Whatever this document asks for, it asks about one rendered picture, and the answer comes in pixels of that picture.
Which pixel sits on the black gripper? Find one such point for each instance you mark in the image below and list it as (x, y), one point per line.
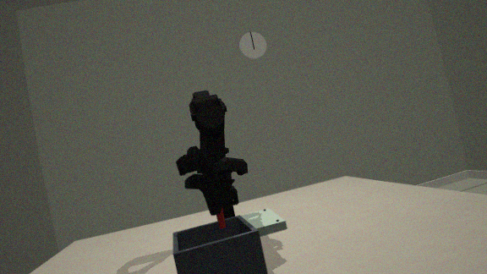
(216, 181)

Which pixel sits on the dark red peg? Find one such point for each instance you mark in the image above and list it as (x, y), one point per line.
(221, 220)

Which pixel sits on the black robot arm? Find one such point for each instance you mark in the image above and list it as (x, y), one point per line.
(208, 114)

